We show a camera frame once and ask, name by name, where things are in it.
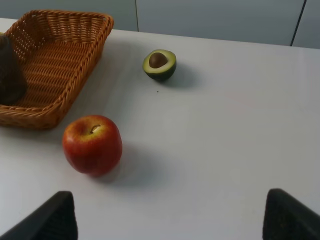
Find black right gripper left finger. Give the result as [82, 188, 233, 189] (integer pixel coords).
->
[0, 191, 78, 240]

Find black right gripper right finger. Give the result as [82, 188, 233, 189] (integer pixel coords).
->
[262, 188, 320, 240]

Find grey translucent plastic cup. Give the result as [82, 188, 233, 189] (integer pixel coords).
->
[0, 33, 27, 105]

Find orange wicker basket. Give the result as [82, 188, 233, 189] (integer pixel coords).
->
[0, 9, 114, 130]

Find red apple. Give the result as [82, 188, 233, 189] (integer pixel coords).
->
[62, 115, 123, 177]

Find halved avocado with pit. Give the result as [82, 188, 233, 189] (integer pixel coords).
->
[142, 49, 177, 82]

